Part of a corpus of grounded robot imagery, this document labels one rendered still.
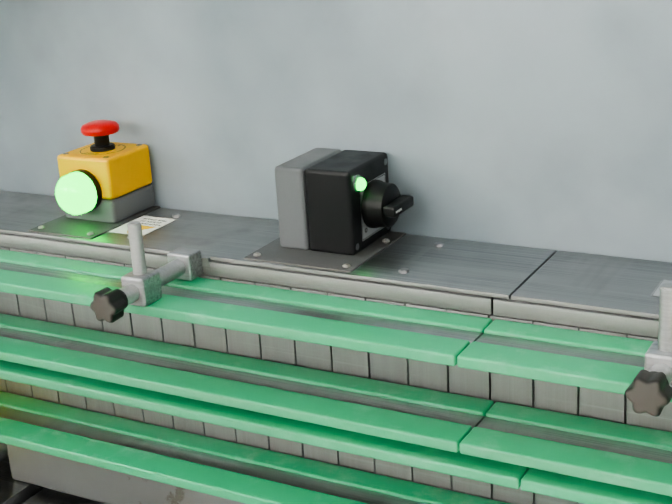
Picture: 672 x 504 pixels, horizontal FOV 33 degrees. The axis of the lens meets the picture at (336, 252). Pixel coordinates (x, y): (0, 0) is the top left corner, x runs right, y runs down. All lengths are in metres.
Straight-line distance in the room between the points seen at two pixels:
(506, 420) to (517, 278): 0.12
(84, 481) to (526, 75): 0.65
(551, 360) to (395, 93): 0.33
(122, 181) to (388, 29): 0.33
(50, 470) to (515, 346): 0.62
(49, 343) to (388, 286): 0.37
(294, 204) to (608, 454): 0.37
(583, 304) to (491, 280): 0.09
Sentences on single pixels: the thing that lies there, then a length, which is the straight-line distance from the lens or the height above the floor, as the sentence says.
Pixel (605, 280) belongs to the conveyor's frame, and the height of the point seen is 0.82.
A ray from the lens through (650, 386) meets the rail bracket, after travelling 0.78.
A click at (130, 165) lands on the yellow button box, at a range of 1.21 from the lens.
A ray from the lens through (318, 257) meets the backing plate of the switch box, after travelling 1.04.
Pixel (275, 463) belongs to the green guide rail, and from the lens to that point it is 1.09.
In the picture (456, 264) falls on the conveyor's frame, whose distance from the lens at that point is 1.01.
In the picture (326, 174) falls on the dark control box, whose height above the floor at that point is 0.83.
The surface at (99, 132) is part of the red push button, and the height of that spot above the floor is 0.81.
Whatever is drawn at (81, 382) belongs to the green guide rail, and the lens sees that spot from 1.12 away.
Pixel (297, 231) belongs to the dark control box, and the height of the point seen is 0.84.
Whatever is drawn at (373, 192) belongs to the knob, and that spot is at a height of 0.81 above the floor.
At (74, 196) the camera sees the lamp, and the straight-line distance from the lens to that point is 1.19.
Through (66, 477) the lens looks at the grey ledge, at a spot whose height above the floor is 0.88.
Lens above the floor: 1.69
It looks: 55 degrees down
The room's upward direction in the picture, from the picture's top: 123 degrees counter-clockwise
